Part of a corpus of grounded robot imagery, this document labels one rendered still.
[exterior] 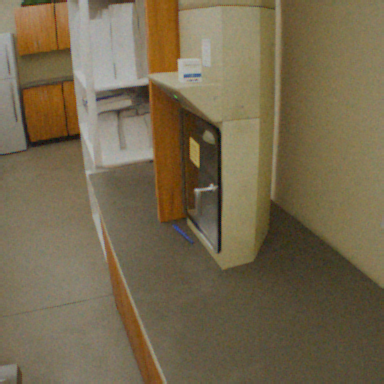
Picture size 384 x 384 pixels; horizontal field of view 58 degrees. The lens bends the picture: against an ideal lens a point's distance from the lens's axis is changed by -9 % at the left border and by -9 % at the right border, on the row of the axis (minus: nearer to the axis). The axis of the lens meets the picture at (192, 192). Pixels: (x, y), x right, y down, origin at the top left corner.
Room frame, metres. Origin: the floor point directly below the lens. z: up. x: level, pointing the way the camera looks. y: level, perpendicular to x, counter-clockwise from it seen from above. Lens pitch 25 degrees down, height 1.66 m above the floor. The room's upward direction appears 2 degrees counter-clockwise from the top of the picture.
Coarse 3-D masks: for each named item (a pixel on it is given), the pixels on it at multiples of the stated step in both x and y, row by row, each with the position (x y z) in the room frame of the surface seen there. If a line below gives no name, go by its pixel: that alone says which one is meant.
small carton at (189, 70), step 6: (180, 60) 1.01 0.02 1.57; (186, 60) 0.99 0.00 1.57; (192, 60) 0.99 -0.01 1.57; (198, 60) 1.00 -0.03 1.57; (180, 66) 1.01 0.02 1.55; (186, 66) 0.99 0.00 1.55; (192, 66) 0.99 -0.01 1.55; (198, 66) 1.00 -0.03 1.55; (180, 72) 1.01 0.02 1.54; (186, 72) 0.99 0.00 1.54; (192, 72) 0.99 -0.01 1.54; (198, 72) 1.00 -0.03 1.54; (180, 78) 1.01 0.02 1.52; (186, 78) 0.99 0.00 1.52; (192, 78) 0.99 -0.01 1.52; (198, 78) 1.00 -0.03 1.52
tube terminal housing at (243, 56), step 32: (192, 32) 1.15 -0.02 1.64; (224, 32) 0.96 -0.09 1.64; (256, 32) 1.00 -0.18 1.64; (224, 64) 0.96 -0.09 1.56; (256, 64) 0.99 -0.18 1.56; (224, 96) 0.96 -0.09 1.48; (256, 96) 1.00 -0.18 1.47; (224, 128) 0.96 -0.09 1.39; (256, 128) 1.00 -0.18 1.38; (224, 160) 0.96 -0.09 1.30; (256, 160) 1.00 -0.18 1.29; (224, 192) 0.96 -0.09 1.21; (256, 192) 1.00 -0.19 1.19; (192, 224) 1.21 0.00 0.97; (224, 224) 0.96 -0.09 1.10; (256, 224) 1.01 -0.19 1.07; (224, 256) 0.96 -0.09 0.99
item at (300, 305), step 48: (96, 192) 1.57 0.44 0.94; (144, 192) 1.56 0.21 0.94; (144, 240) 1.15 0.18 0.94; (288, 240) 1.11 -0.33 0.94; (144, 288) 0.88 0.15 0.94; (192, 288) 0.88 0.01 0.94; (240, 288) 0.87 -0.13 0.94; (288, 288) 0.85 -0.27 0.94; (336, 288) 0.83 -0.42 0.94; (144, 336) 0.71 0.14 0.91; (192, 336) 0.68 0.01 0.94; (240, 336) 0.67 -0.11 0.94; (288, 336) 0.66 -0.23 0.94; (336, 336) 0.64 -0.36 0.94
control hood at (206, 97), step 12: (168, 72) 1.23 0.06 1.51; (156, 84) 1.21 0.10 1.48; (168, 84) 1.01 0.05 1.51; (180, 84) 0.97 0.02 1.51; (192, 84) 0.97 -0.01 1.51; (204, 84) 0.96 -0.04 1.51; (216, 84) 0.96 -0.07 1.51; (180, 96) 1.01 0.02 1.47; (192, 96) 0.93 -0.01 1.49; (204, 96) 0.94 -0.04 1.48; (216, 96) 0.95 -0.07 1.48; (192, 108) 1.04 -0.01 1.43; (204, 108) 0.94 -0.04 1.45; (216, 108) 0.95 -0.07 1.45; (216, 120) 0.95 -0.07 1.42
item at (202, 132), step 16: (192, 112) 1.16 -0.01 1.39; (192, 128) 1.14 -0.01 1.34; (208, 128) 1.02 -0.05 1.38; (208, 144) 1.02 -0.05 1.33; (208, 160) 1.02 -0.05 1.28; (192, 176) 1.15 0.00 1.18; (208, 176) 1.03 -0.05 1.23; (192, 192) 1.16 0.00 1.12; (208, 192) 1.03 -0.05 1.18; (192, 208) 1.17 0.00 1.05; (208, 208) 1.03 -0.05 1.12; (208, 224) 1.03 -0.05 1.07; (208, 240) 1.03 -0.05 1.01
